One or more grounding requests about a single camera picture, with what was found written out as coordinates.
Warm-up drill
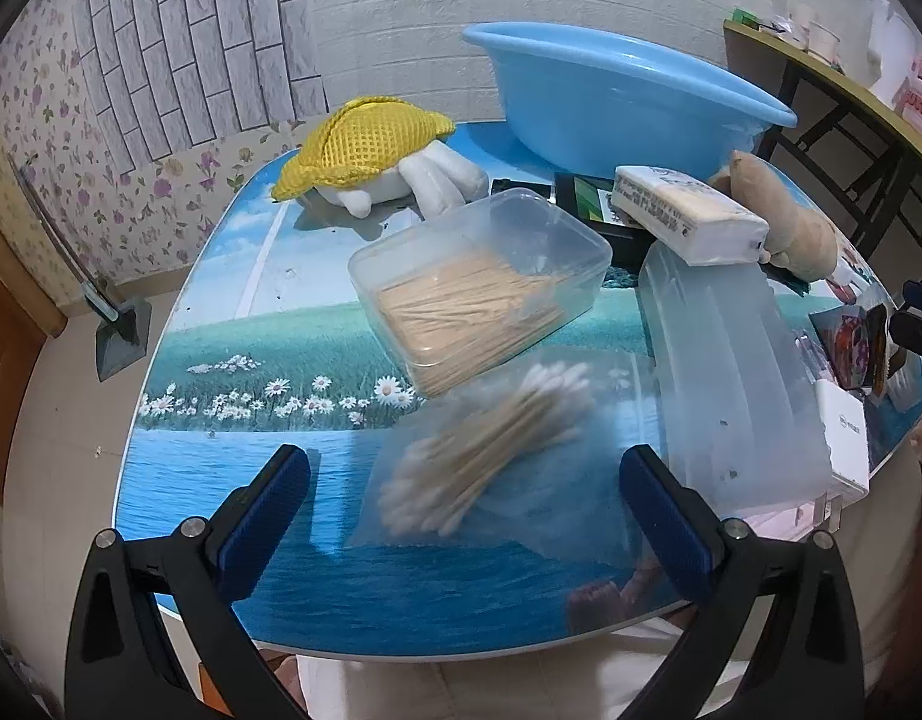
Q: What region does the beige plush toy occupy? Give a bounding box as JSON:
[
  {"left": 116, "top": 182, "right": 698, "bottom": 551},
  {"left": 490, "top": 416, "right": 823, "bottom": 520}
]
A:
[{"left": 707, "top": 151, "right": 840, "bottom": 283}]

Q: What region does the clear plastic lid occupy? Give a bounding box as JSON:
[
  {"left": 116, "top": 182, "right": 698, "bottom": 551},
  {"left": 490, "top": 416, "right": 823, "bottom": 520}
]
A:
[{"left": 636, "top": 242, "right": 831, "bottom": 517}]

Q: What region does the white tissue pack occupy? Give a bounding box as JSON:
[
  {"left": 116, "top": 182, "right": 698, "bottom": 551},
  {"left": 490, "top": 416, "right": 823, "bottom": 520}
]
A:
[{"left": 611, "top": 166, "right": 770, "bottom": 266}]

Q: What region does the bag of cotton swabs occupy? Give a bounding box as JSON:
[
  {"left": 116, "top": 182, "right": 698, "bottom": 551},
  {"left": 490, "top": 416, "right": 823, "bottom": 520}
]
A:
[{"left": 350, "top": 346, "right": 661, "bottom": 567}]

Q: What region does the black bottle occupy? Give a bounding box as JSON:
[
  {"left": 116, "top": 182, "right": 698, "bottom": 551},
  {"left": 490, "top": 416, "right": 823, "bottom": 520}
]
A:
[{"left": 490, "top": 172, "right": 654, "bottom": 273}]

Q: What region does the clear box of toothpicks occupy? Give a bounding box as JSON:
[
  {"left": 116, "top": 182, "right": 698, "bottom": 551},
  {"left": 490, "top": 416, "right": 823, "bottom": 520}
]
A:
[{"left": 349, "top": 187, "right": 612, "bottom": 398}]

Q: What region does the colourful snack packet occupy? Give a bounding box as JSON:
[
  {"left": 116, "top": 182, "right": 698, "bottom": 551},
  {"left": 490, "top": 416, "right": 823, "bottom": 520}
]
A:
[{"left": 810, "top": 304, "right": 888, "bottom": 397}]

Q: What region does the white small box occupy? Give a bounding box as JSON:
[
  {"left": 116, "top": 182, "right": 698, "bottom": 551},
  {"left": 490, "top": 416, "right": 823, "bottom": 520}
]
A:
[{"left": 813, "top": 379, "right": 869, "bottom": 507}]

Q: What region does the yellow side table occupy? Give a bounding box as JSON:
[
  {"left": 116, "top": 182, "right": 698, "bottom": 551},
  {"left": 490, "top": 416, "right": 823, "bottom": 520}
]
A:
[{"left": 723, "top": 20, "right": 922, "bottom": 283}]

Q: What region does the white kettle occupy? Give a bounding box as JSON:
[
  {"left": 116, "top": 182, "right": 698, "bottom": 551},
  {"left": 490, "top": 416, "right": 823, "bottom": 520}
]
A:
[{"left": 867, "top": 0, "right": 916, "bottom": 109}]

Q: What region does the green small box on table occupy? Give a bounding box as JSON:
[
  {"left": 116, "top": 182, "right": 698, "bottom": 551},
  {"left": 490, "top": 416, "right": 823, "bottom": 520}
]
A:
[{"left": 731, "top": 8, "right": 760, "bottom": 29}]

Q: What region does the blue plastic basin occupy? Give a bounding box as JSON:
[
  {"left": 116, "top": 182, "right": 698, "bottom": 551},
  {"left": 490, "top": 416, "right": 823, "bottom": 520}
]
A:
[{"left": 462, "top": 21, "right": 797, "bottom": 179}]

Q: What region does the dustpan with handle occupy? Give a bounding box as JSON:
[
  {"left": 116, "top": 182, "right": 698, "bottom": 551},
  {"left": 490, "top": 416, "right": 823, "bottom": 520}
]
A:
[{"left": 8, "top": 160, "right": 152, "bottom": 382}]

